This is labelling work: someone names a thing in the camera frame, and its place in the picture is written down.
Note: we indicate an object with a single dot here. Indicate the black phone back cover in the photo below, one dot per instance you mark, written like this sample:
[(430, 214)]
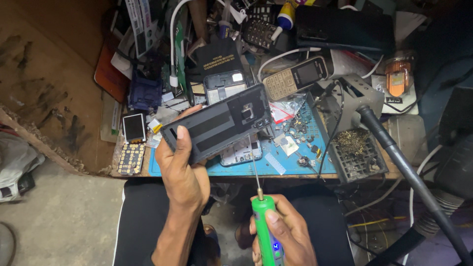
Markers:
[(221, 123)]

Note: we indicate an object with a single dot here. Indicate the black keypad phone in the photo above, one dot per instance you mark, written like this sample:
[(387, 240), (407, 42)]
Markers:
[(260, 32)]

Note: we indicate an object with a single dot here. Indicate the person's right hand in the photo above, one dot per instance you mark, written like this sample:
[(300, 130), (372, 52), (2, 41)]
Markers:
[(284, 232)]

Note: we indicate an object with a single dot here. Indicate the grey phone middle frame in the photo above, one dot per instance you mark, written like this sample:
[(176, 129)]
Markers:
[(224, 87)]

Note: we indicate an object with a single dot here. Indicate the person's left hand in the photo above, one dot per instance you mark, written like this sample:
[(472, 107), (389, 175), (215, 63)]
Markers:
[(183, 177)]

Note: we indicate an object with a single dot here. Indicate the small translucent ruler strip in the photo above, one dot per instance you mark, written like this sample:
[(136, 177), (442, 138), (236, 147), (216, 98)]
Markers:
[(275, 163)]

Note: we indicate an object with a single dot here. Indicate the orange phone cover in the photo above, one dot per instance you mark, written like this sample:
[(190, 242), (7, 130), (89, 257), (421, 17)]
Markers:
[(111, 74)]

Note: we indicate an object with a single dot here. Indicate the white smartphone frame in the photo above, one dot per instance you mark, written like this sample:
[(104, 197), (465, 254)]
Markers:
[(242, 152)]

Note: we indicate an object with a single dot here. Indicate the brass wool tip cleaner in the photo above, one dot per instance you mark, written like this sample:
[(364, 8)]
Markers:
[(354, 142)]

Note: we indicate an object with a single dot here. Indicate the blue work mat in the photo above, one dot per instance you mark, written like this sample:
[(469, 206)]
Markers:
[(281, 162)]

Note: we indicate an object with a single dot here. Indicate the orange plastic jar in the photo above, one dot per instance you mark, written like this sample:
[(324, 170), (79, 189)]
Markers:
[(398, 75)]

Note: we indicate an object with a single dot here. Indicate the grey soldering iron stand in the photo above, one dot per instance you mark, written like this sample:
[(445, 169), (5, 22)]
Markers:
[(354, 96)]

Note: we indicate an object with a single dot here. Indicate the beige keypad phone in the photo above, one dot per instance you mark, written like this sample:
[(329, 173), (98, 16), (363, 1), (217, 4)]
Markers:
[(295, 77)]

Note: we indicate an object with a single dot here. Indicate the gold keypad circuit board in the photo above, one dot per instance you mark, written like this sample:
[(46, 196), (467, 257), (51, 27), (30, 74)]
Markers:
[(131, 159)]

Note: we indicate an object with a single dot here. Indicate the clear plastic bag red label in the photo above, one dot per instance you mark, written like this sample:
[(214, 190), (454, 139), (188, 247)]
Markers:
[(284, 109)]

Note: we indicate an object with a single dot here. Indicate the white glue bottle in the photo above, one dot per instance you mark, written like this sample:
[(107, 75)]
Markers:
[(283, 20)]

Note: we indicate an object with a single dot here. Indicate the black battery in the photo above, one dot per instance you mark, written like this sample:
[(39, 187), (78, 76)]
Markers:
[(218, 57)]

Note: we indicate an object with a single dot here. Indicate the small lcd screen module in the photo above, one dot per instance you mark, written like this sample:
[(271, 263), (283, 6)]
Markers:
[(134, 128)]

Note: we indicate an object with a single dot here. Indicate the black smartphone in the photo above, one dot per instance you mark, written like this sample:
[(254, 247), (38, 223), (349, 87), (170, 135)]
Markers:
[(343, 29)]

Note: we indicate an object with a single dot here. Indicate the person's black shorts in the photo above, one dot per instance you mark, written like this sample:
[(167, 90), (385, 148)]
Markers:
[(144, 221)]

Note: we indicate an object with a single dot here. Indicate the white plastic bag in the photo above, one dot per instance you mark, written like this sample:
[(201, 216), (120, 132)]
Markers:
[(16, 162)]

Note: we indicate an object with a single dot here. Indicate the green electric screwdriver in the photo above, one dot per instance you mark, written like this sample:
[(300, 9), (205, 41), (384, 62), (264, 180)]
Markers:
[(266, 229)]

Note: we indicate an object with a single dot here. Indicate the blue plastic phone housing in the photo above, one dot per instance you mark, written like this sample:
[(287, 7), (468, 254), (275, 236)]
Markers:
[(145, 92)]

